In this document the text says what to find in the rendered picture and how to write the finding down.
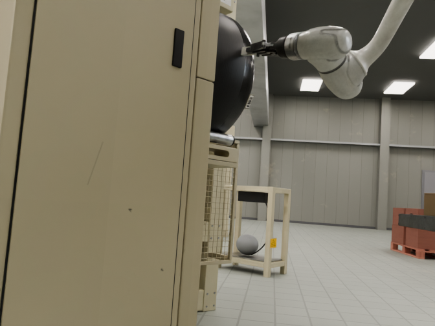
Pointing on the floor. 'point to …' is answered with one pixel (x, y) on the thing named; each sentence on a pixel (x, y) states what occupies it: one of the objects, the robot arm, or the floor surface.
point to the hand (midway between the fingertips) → (248, 51)
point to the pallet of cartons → (412, 236)
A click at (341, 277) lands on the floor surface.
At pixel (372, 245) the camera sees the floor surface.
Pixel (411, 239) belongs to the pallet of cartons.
